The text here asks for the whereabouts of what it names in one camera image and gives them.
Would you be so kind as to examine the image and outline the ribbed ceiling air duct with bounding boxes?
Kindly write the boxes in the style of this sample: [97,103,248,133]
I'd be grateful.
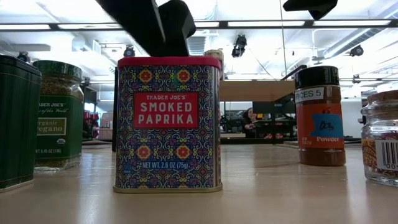
[188,35,206,56]

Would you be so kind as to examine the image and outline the green-lid oregano glass jar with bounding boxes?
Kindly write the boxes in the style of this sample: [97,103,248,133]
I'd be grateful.
[32,60,85,172]

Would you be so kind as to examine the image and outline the Acadia poster book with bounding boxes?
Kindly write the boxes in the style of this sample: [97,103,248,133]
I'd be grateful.
[275,138,363,149]

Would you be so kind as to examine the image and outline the dark green spice tin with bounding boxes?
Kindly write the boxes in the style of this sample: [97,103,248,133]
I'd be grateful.
[0,55,42,192]

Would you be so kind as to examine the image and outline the red-lid smoked paprika tin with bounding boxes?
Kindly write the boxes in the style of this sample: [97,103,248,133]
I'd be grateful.
[113,55,223,194]

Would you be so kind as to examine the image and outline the small cork-top glass jar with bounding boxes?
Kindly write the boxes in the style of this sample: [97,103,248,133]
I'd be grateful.
[360,89,398,187]

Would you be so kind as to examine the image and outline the black overhead crossbar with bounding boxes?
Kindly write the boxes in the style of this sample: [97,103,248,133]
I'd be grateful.
[0,19,398,31]

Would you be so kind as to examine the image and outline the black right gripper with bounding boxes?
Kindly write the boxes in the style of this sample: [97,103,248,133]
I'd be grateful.
[282,0,339,21]

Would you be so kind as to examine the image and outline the tan-lid brown spice jar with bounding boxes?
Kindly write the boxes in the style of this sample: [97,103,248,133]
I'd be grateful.
[203,49,225,80]

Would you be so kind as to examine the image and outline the person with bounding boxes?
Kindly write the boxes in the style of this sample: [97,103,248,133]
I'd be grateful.
[241,107,259,138]

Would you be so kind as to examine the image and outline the wooden shelf with black legs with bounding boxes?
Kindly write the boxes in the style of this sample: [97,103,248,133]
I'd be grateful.
[111,63,308,152]

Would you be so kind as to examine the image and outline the black-lid orange spice bottle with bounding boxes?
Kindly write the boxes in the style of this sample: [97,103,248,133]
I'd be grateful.
[294,65,346,167]

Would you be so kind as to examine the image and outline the thin hanging black cable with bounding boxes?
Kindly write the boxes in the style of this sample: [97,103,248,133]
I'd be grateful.
[279,0,289,75]

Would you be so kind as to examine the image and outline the black metal table frame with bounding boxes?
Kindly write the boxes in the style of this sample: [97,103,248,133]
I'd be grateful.
[82,136,363,149]

